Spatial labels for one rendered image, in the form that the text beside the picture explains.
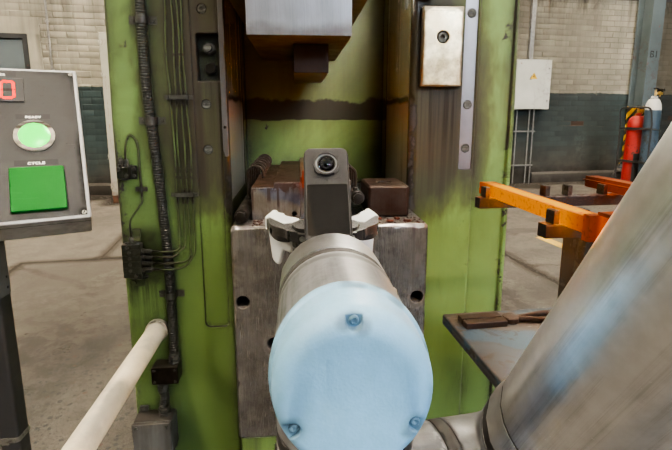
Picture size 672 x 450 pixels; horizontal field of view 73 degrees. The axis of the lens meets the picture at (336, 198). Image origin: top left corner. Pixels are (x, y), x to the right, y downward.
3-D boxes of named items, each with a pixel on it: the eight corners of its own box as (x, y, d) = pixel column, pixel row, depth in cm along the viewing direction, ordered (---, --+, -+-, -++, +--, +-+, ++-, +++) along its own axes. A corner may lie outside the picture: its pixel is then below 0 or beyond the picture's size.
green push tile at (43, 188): (67, 207, 73) (63, 164, 75) (10, 212, 69) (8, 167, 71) (68, 211, 74) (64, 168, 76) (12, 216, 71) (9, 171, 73)
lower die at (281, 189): (350, 217, 94) (351, 176, 92) (252, 219, 92) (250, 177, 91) (334, 186, 135) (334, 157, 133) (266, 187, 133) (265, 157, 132)
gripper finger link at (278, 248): (249, 255, 59) (286, 275, 51) (248, 210, 58) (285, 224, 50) (271, 251, 61) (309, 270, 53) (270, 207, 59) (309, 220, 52)
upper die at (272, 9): (352, 36, 87) (352, -17, 86) (245, 34, 86) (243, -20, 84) (334, 61, 128) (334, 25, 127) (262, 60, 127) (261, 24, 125)
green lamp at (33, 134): (45, 149, 74) (42, 122, 73) (15, 149, 74) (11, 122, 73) (55, 147, 77) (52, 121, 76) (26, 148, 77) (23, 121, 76)
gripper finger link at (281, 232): (256, 231, 53) (295, 249, 46) (255, 218, 53) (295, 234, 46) (291, 226, 56) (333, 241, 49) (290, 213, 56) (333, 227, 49)
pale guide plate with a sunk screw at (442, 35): (460, 86, 103) (464, 6, 100) (421, 86, 102) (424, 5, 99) (457, 86, 105) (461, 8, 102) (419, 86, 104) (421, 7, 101)
